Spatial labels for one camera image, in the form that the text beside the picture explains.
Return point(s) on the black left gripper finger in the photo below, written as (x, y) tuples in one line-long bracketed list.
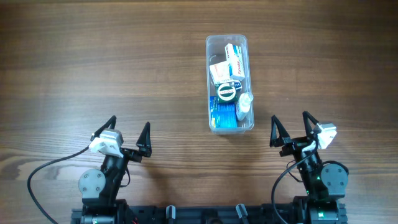
[(144, 138), (109, 124)]

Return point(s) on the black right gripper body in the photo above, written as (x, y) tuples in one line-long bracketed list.
[(296, 144)]

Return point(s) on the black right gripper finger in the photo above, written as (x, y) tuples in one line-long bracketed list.
[(308, 119), (279, 135)]

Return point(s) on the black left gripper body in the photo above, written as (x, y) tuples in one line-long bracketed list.
[(129, 152)]

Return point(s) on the white spray bottle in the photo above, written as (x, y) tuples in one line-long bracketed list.
[(243, 105)]

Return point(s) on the blue and yellow box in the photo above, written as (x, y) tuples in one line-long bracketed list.
[(222, 115)]

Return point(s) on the green square box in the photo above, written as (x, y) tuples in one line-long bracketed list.
[(226, 93)]

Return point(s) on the white Hansaplast plaster box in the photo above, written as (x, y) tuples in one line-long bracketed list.
[(220, 74)]

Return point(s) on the white Panadol box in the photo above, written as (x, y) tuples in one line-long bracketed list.
[(234, 59)]

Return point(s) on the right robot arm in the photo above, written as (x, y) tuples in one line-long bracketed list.
[(324, 181)]

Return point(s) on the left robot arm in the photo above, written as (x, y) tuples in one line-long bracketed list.
[(99, 187)]

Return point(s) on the clear plastic container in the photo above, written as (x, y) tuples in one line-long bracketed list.
[(215, 53)]

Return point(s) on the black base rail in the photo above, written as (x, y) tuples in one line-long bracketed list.
[(263, 214)]

